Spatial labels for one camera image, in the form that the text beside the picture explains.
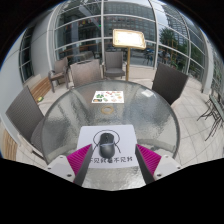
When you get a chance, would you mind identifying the white mouse pad with drawing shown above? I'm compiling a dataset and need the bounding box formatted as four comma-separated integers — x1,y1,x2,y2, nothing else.
76,124,140,165

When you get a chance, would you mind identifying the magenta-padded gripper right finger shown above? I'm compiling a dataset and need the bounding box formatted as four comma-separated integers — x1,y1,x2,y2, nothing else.
134,143,183,186

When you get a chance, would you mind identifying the black computer mouse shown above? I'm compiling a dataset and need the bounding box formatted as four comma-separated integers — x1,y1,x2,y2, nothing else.
99,132,117,159

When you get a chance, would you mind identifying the wooden slat bench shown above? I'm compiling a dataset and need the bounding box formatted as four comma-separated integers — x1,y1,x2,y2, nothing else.
0,76,53,162

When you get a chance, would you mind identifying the brown wicker chair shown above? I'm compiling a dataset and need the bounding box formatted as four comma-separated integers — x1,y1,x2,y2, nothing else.
69,58,104,89
47,56,70,94
103,50,127,80

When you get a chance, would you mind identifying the dark grey wicker chair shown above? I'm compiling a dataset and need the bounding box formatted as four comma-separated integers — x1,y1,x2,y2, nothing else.
151,62,190,106
5,85,46,157

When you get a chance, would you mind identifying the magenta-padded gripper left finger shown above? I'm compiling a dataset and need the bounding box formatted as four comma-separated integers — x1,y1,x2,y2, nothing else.
46,143,94,187

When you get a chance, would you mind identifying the gold menu sign stand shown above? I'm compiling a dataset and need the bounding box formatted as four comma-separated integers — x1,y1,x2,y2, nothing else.
111,28,147,82

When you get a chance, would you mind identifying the black metal folding furniture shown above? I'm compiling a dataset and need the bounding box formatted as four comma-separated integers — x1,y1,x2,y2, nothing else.
196,94,224,142

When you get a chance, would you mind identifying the colourful picture menu card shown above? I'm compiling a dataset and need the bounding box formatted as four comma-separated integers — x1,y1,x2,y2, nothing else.
91,90,125,104

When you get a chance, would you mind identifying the brass table centre ring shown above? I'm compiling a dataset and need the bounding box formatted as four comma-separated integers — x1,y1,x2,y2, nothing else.
101,105,115,115

